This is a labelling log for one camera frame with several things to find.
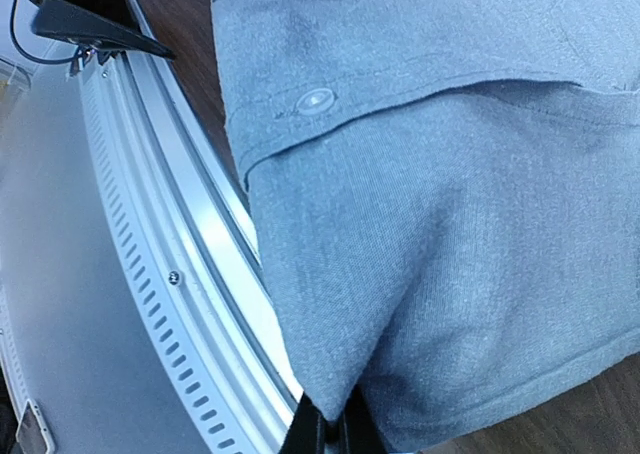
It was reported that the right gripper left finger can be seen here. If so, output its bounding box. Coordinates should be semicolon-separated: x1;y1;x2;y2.
280;394;326;454

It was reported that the front aluminium rail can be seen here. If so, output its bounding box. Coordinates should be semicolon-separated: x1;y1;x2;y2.
0;0;306;454

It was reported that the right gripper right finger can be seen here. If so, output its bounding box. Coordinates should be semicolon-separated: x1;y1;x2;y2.
338;386;386;454

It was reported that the grey long sleeve shirt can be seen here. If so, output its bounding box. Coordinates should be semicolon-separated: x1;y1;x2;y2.
211;0;639;452

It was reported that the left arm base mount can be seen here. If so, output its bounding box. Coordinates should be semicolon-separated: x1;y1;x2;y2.
29;0;175;63

